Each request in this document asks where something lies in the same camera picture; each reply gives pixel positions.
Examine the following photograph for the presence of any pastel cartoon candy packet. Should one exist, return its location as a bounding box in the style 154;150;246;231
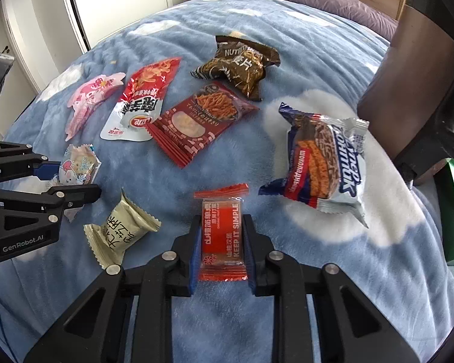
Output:
50;142;102;223

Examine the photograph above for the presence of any red white konjac snack pouch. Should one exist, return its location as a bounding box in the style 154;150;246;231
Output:
100;57;181;142

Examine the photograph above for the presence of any red hawthorn candy packet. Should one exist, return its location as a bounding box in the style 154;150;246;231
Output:
194;183;249;282

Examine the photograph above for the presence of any dark brown chip bag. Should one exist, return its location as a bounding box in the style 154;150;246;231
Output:
191;35;280;102

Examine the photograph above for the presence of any beige pastry packet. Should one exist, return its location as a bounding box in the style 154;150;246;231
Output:
83;190;161;270

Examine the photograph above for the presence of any pink cartoon character packet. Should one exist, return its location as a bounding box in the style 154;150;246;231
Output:
65;72;126;142

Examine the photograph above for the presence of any red fries snack packet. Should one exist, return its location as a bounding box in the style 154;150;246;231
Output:
146;81;258;168

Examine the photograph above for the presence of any blue cloud pattern blanket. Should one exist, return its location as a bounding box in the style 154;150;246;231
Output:
0;0;454;361

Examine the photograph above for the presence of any blue white wafer packet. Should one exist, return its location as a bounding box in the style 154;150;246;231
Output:
258;103;369;227

